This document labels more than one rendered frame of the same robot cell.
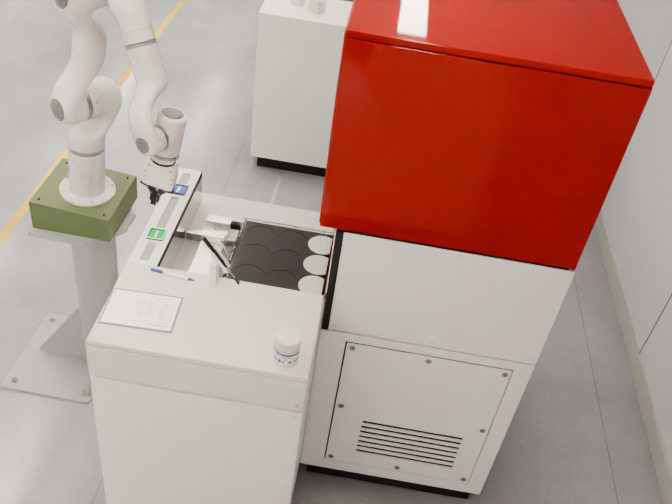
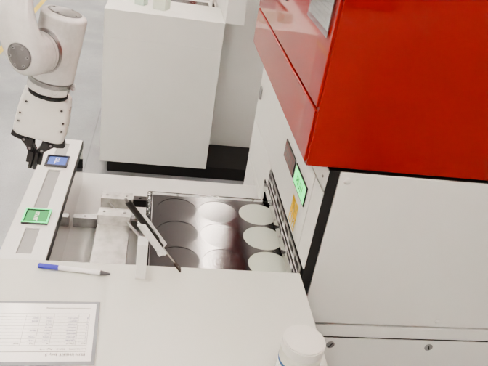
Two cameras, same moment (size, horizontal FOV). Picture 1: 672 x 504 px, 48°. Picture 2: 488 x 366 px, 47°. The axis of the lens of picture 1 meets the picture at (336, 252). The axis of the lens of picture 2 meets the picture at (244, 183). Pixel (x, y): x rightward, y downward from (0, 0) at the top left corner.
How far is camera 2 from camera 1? 1.21 m
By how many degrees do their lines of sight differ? 14
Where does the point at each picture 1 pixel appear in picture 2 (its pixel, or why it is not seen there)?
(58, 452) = not seen: outside the picture
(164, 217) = (43, 194)
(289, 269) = (229, 247)
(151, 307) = (50, 324)
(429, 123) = not seen: outside the picture
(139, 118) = (13, 9)
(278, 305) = (245, 295)
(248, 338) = (222, 353)
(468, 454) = not seen: outside the picture
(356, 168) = (372, 62)
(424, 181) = (468, 76)
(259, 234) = (174, 208)
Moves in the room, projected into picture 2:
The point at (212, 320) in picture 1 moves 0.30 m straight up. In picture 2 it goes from (156, 332) to (171, 188)
